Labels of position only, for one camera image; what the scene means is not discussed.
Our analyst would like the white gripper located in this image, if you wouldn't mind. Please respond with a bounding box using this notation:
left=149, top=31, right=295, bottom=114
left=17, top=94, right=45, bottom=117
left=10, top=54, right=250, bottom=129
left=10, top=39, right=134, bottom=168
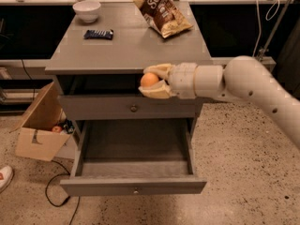
left=139, top=63, right=197, bottom=99

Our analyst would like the orange fruit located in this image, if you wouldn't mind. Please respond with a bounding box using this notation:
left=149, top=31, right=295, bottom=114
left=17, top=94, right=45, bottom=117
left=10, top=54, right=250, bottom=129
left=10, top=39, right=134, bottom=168
left=141, top=72, right=159, bottom=87

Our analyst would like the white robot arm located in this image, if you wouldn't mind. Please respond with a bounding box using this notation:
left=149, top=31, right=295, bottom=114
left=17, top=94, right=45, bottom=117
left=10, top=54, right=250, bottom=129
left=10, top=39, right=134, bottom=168
left=139, top=56, right=300, bottom=149

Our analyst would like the closed grey top drawer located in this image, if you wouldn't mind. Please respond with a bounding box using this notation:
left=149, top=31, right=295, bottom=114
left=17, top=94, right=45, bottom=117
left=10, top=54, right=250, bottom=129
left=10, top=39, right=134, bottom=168
left=58, top=95, right=203, bottom=120

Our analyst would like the grey wooden drawer cabinet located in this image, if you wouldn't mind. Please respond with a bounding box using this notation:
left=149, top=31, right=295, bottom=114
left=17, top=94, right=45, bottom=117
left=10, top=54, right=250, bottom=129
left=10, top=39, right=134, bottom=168
left=44, top=1, right=216, bottom=198

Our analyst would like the open grey middle drawer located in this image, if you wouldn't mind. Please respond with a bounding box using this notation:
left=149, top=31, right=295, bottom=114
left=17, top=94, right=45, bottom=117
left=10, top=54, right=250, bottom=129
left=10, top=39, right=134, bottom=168
left=61, top=118, right=206, bottom=196

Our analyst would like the brown yellow chip bag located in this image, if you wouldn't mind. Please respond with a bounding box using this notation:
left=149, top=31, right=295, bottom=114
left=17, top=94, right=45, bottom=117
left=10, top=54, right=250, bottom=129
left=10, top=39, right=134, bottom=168
left=132, top=0, right=192, bottom=38

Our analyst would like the dark blue candy bar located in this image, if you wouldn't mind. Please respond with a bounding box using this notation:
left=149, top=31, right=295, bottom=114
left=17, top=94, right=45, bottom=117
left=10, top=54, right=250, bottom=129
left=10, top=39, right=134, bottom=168
left=83, top=30, right=113, bottom=40

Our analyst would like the white ceramic bowl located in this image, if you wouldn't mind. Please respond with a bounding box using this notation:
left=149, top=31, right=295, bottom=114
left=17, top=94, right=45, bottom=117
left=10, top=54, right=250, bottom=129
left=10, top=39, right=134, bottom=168
left=72, top=0, right=101, bottom=23

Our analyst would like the red apple in box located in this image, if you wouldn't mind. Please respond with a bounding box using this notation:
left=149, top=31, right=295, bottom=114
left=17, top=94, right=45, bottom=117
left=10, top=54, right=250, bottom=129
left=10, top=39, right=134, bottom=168
left=52, top=126, right=63, bottom=133

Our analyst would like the metal stand pole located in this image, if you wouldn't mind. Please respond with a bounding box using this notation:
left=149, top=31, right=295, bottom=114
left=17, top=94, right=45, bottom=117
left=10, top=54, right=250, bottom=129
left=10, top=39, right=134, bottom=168
left=253, top=0, right=293, bottom=61

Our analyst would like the open cardboard box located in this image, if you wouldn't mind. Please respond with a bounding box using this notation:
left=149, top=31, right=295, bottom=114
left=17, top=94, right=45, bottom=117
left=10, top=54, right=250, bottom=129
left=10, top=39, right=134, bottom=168
left=12, top=82, right=76, bottom=161

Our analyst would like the white sneaker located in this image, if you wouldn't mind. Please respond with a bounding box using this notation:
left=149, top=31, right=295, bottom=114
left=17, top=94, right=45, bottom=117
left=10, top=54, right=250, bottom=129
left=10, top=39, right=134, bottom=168
left=0, top=166, right=14, bottom=193

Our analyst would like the white hanging cable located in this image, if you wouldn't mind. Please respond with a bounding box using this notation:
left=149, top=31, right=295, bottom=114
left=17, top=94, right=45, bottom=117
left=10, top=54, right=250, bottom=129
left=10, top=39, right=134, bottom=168
left=251, top=0, right=295, bottom=58

